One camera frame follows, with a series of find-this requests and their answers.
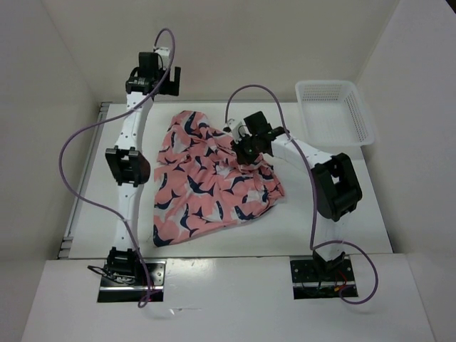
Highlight pink shark print shorts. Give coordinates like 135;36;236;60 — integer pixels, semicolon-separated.
152;110;284;247

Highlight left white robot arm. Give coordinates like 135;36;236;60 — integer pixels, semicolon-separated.
105;48;181;285

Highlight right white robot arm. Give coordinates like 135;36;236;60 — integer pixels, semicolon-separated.
223;111;363;280

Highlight white plastic basket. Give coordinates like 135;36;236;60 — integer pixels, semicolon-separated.
295;80;375;147

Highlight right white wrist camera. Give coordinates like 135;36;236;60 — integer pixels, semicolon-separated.
223;118;248;142

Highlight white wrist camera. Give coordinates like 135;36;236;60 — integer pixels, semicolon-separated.
223;118;248;142
152;46;171;69

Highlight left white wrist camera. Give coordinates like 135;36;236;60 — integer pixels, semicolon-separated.
152;46;171;69

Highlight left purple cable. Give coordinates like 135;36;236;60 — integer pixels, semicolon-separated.
58;28;176;308

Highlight purple cable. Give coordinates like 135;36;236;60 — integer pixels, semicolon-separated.
224;84;379;306
58;28;176;308

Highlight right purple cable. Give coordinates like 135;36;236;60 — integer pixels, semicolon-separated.
224;84;379;306

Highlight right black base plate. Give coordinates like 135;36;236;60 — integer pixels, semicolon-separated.
290;256;358;299

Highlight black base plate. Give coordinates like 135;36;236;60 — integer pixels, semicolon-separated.
97;260;166;304
290;256;358;299

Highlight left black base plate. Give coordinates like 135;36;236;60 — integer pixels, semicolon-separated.
97;260;166;304

